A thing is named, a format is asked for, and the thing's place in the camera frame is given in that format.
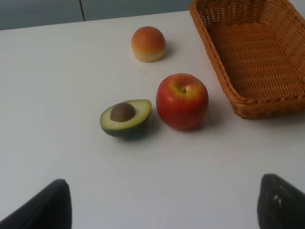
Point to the orange wicker basket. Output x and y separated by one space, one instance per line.
257 50

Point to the halved avocado with pit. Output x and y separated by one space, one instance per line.
128 119

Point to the round bread bun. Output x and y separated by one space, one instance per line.
148 44

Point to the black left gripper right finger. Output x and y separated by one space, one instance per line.
280 204

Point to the red apple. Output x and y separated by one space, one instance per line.
182 101

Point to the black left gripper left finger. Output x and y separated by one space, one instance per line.
51 208

